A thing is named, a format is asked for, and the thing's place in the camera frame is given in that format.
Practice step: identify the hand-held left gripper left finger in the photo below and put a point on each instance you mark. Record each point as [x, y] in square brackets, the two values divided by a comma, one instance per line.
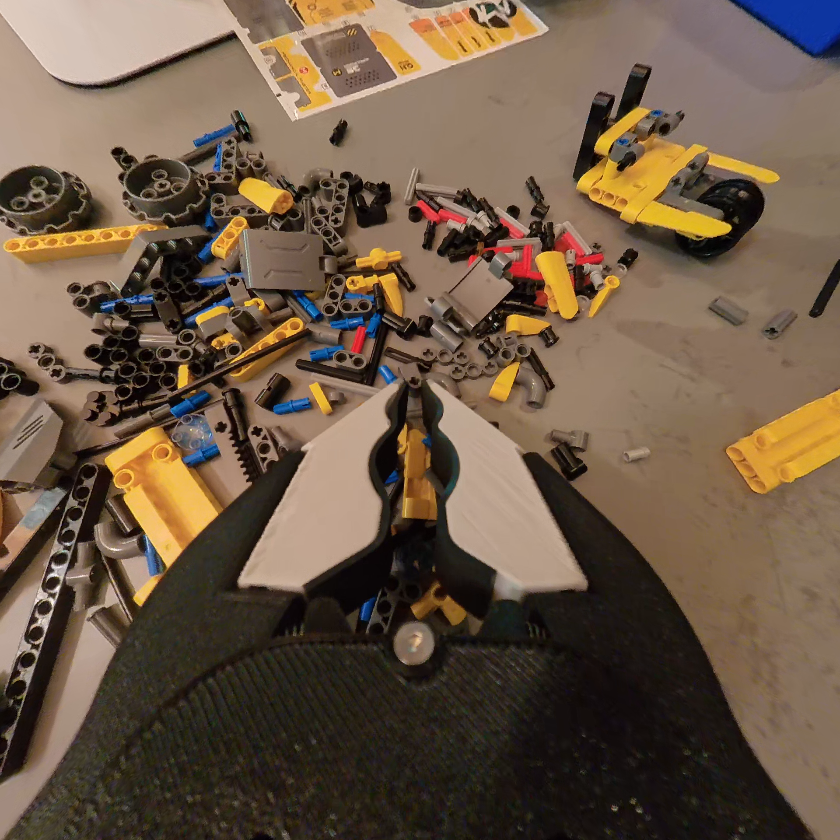
[308, 518]

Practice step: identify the dark grey slotted panel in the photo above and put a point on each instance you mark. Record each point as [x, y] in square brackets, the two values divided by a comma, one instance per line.
[29, 439]

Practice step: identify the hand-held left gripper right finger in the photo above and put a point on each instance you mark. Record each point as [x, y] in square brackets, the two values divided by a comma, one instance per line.
[508, 518]

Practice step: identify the grey connector sleeve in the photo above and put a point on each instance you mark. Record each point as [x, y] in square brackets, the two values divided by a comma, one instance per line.
[728, 310]
[779, 325]

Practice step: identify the long black holed beam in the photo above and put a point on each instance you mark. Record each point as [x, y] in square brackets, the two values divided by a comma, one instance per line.
[56, 590]

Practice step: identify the yellow toy vehicle assembly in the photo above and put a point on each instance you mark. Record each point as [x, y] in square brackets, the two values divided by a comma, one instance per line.
[649, 177]

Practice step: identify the yellow toy panel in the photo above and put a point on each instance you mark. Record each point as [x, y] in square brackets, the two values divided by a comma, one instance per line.
[794, 446]

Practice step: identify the pile of mixed toy bricks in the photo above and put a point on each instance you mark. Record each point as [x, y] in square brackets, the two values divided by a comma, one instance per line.
[164, 295]

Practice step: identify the sticker sheet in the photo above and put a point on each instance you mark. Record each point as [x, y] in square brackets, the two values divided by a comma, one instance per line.
[354, 59]

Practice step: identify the long yellow holed beam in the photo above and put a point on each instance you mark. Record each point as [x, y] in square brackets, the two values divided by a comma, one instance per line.
[65, 244]

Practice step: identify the dark grey wheel hub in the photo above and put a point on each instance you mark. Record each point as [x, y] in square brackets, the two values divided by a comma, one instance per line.
[161, 190]
[39, 197]

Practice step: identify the black pin connector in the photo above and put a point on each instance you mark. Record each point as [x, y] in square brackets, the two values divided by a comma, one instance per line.
[568, 460]

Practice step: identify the large yellow curved panel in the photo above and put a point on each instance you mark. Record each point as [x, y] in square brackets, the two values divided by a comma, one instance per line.
[164, 485]

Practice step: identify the small black pin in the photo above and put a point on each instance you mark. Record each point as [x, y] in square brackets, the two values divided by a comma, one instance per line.
[338, 131]

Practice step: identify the dark grey ribbed plate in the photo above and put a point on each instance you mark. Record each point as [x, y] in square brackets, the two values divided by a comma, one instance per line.
[282, 259]

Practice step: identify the small grey axle connector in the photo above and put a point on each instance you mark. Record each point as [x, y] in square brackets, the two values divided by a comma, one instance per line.
[412, 377]

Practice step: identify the grey elbow connector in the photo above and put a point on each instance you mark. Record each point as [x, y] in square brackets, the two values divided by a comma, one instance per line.
[577, 438]

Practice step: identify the blue board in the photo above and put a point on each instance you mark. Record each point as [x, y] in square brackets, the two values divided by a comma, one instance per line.
[800, 19]

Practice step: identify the black axle rod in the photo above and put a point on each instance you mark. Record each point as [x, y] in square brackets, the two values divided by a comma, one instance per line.
[823, 289]

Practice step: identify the small light grey bush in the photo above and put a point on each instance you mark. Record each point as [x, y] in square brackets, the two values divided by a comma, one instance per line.
[636, 454]

